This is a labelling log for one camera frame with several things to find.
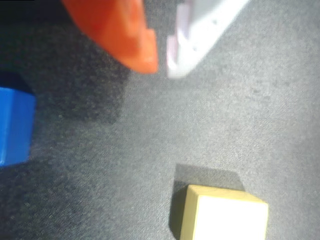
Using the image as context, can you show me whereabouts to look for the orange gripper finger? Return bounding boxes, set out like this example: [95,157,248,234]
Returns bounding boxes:
[61,0,159,74]

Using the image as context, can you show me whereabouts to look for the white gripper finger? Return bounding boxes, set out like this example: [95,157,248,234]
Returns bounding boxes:
[166,0,251,79]

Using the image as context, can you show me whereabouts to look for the blue cube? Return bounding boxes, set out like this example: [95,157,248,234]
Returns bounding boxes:
[0,86,37,167]

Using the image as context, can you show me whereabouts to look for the yellow cube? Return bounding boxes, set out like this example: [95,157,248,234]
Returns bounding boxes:
[179,184,270,240]

